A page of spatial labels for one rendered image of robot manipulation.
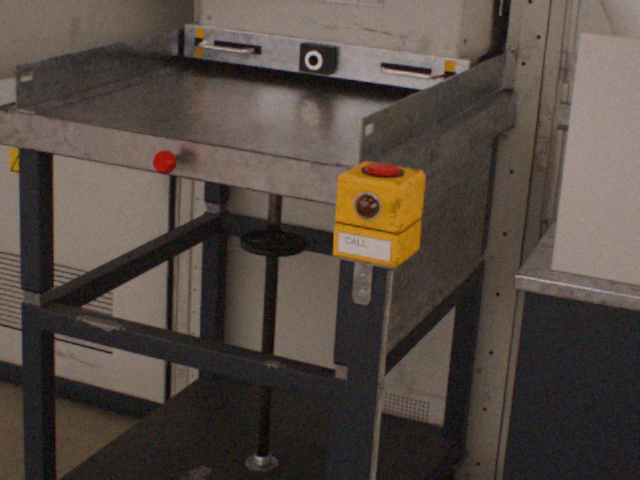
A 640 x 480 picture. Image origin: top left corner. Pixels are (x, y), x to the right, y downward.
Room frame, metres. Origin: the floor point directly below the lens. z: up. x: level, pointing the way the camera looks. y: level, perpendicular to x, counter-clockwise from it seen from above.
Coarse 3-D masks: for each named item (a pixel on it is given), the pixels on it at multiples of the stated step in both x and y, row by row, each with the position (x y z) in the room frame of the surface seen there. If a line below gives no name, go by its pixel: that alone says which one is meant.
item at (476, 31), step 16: (464, 0) 2.05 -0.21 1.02; (480, 0) 2.14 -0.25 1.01; (496, 0) 2.23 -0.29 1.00; (464, 16) 2.06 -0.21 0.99; (480, 16) 2.15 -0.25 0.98; (496, 16) 2.24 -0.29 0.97; (464, 32) 2.07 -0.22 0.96; (480, 32) 2.16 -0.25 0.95; (496, 32) 2.25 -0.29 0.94; (464, 48) 2.07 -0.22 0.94; (480, 48) 2.17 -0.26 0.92; (496, 48) 2.26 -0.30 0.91
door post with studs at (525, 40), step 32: (512, 0) 2.20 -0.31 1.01; (544, 0) 2.18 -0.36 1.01; (512, 32) 2.20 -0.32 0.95; (544, 32) 2.17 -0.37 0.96; (512, 64) 2.20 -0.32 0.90; (512, 128) 2.19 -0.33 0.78; (512, 160) 2.19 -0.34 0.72; (512, 192) 2.18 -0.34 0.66; (512, 224) 2.18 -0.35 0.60; (512, 256) 2.18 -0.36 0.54; (512, 288) 2.18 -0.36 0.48; (480, 448) 2.19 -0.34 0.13
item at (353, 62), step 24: (192, 24) 2.23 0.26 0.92; (192, 48) 2.22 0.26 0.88; (240, 48) 2.19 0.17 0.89; (264, 48) 2.17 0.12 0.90; (288, 48) 2.15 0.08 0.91; (336, 48) 2.12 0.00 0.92; (360, 48) 2.10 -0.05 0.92; (384, 48) 2.09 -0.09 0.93; (336, 72) 2.11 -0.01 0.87; (360, 72) 2.10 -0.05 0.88; (456, 72) 2.03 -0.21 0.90
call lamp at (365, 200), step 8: (368, 192) 1.32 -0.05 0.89; (360, 200) 1.31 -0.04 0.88; (368, 200) 1.31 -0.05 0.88; (376, 200) 1.31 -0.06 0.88; (360, 208) 1.31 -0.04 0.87; (368, 208) 1.31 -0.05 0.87; (376, 208) 1.31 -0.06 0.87; (360, 216) 1.32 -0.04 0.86; (368, 216) 1.31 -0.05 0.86; (376, 216) 1.31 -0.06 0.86
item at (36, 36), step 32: (0, 0) 2.08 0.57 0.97; (32, 0) 2.13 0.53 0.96; (64, 0) 2.19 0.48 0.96; (96, 0) 2.25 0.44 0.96; (128, 0) 2.31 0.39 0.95; (160, 0) 2.37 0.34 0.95; (192, 0) 2.44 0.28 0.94; (0, 32) 2.08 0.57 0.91; (32, 32) 2.13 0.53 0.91; (64, 32) 2.19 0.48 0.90; (96, 32) 2.25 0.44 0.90; (128, 32) 2.31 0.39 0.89; (160, 32) 2.37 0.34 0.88; (0, 64) 2.08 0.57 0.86
